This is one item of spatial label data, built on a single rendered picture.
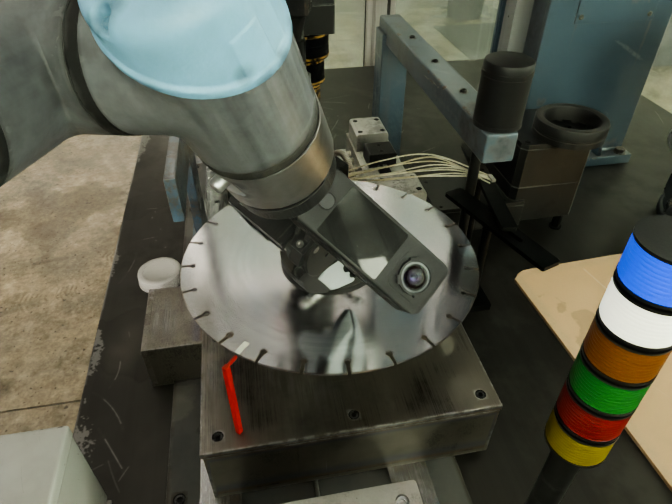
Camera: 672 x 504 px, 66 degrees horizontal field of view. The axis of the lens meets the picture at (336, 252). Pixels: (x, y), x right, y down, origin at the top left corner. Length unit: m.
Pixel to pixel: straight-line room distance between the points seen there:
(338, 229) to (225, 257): 0.27
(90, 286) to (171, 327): 1.44
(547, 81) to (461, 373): 0.71
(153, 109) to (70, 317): 1.82
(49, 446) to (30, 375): 1.37
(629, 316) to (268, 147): 0.22
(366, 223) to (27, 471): 0.36
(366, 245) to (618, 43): 0.92
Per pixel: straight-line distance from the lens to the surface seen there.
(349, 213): 0.35
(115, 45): 0.23
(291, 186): 0.30
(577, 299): 0.90
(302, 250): 0.38
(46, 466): 0.55
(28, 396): 1.87
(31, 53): 0.27
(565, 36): 1.14
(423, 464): 0.65
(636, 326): 0.33
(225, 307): 0.54
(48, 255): 2.38
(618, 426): 0.41
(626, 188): 1.24
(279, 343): 0.50
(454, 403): 0.59
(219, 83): 0.23
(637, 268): 0.32
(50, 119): 0.27
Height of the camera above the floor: 1.32
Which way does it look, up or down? 39 degrees down
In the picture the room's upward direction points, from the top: straight up
